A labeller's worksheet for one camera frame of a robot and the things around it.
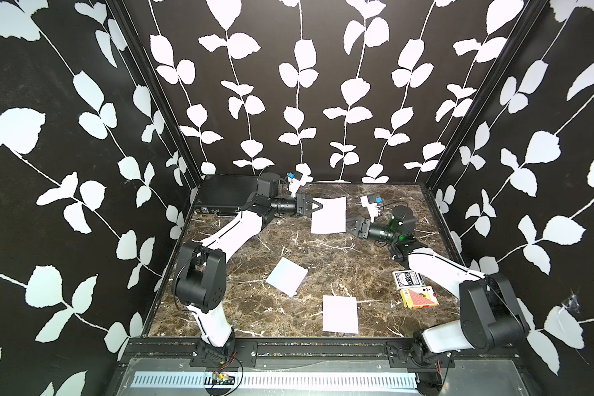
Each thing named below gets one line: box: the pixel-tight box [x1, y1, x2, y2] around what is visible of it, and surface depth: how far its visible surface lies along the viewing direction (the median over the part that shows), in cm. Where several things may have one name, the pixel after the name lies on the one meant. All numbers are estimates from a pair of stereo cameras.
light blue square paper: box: [311, 196, 347, 234], surface depth 80 cm
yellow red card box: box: [400, 286, 440, 310], surface depth 87 cm
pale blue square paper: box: [265, 256, 309, 298], surface depth 93 cm
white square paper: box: [322, 295, 359, 335], surface depth 84 cm
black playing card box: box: [391, 269, 426, 289], surface depth 90 cm
